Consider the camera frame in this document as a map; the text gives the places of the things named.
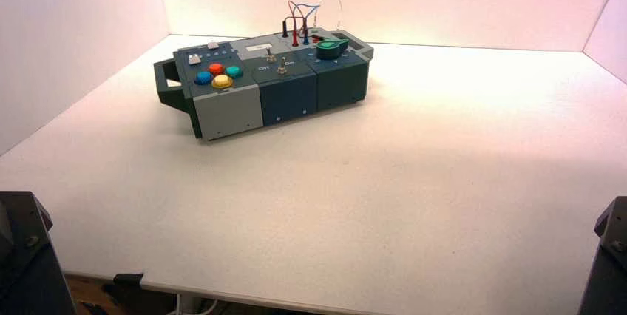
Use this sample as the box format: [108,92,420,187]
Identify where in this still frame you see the black table clamp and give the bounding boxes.
[101,273,146,304]

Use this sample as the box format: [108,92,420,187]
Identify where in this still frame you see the dark green control box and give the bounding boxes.
[153,27,375,141]

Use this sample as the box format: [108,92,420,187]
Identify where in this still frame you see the white cable under table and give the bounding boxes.
[165,294,220,315]

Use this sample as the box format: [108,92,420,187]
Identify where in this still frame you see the red jumper wire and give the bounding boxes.
[287,0,308,30]

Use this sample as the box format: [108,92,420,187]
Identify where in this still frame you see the green rotary knob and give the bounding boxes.
[315,38,350,61]

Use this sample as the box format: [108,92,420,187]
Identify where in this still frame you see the blue jumper wire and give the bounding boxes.
[291,1,322,30]

